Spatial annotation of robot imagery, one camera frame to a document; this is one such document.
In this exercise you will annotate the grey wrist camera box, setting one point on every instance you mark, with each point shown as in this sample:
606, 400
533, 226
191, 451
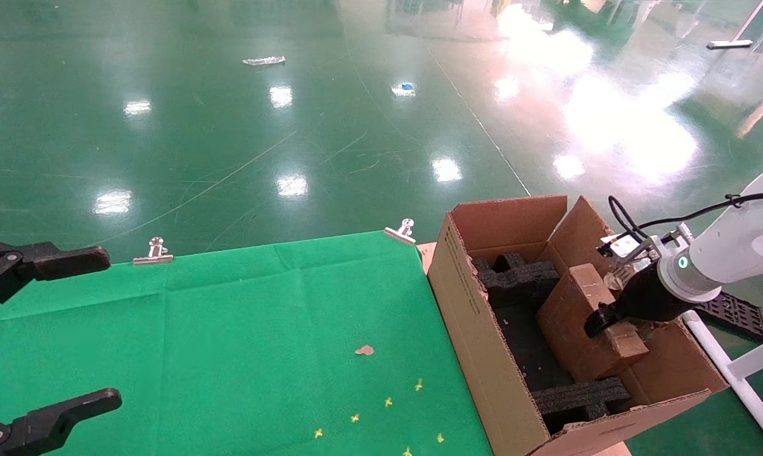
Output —
619, 246

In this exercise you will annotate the white pipe table frame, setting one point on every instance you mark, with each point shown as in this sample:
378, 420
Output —
711, 345

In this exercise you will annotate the green tablecloth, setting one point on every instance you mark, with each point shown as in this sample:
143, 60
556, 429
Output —
229, 329

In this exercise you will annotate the silver binder clip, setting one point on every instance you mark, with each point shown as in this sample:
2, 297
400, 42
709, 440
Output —
156, 254
402, 235

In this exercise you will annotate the large open cardboard carton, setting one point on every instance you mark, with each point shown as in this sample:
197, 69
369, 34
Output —
476, 354

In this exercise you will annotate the white plastic wrapper scrap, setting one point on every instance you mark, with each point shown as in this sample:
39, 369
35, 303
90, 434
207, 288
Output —
264, 61

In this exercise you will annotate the flat black foam pad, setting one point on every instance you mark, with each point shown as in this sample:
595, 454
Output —
527, 354

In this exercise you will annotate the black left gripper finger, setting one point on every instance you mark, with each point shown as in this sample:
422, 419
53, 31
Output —
64, 261
45, 427

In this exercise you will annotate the black plastic grid panel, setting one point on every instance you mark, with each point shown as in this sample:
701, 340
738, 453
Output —
736, 316

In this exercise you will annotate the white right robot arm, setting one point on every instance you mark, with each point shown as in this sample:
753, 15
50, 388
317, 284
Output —
736, 240

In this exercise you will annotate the grey metal camera bracket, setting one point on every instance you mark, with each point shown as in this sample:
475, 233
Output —
660, 244

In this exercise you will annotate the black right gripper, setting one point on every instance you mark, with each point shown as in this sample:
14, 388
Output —
647, 297

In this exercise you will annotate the small brown cardboard scrap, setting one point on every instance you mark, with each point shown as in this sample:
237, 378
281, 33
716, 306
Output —
364, 350

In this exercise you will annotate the small taped cardboard box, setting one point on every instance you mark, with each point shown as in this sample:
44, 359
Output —
571, 323

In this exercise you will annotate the white table leg foot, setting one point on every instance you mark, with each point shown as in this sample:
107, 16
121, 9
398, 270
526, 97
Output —
730, 44

